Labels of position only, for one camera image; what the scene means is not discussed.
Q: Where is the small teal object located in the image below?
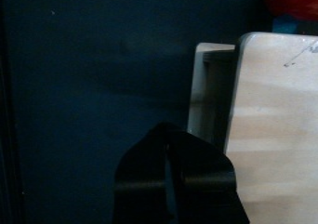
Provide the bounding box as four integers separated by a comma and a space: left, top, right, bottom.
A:
273, 15, 301, 34

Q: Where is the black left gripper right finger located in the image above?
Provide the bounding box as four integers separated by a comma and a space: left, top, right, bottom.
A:
167, 124, 252, 224

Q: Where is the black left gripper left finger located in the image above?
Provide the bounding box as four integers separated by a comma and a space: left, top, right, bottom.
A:
113, 122, 178, 224

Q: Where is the light wooden drawer box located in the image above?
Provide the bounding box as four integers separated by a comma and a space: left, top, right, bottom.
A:
186, 32, 318, 224

